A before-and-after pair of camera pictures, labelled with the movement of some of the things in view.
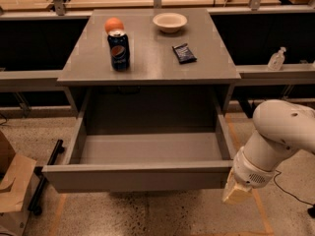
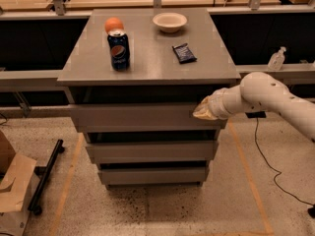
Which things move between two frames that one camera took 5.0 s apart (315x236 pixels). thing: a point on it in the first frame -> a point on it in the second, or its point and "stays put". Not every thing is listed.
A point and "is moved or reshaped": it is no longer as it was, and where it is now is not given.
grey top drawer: (145, 140) is moved or reshaped
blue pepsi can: (119, 49) stays put
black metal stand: (33, 206) stays put
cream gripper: (250, 171) -> (216, 105)
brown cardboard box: (16, 170) stays put
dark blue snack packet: (183, 53) stays put
